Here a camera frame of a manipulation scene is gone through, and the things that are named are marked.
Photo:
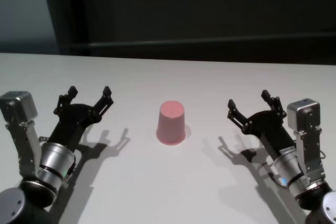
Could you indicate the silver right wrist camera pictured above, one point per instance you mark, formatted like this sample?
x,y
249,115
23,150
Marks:
x,y
302,115

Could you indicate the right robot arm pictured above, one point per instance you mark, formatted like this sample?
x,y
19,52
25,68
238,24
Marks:
x,y
291,171

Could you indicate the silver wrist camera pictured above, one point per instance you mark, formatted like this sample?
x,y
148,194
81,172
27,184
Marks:
x,y
18,107
302,115

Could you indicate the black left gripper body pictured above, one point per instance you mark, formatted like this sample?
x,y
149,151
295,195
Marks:
x,y
69,124

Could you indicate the grey right wrist camera bracket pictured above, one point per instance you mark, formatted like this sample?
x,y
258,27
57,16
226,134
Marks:
x,y
311,155

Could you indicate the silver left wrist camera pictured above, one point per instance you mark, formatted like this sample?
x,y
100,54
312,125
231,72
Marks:
x,y
18,107

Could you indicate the thin grey railing bar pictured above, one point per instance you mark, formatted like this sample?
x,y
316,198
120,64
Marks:
x,y
131,43

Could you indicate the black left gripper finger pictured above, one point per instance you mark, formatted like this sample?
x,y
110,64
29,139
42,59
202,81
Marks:
x,y
64,100
102,106

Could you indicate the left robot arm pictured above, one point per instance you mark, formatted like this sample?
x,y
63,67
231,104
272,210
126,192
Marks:
x,y
52,161

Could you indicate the pink plastic cup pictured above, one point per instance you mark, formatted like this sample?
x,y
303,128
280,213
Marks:
x,y
170,124

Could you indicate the black vertical frame post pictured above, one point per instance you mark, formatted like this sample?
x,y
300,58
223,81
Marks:
x,y
78,11

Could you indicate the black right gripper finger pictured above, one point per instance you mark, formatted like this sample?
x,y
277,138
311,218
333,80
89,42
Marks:
x,y
275,106
240,119

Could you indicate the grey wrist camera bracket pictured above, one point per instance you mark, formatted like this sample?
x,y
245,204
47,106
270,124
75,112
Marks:
x,y
26,145
311,155

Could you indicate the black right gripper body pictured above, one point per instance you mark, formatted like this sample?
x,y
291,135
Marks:
x,y
273,132

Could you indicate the grey left wrist camera bracket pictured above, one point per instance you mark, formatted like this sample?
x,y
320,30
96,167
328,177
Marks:
x,y
26,145

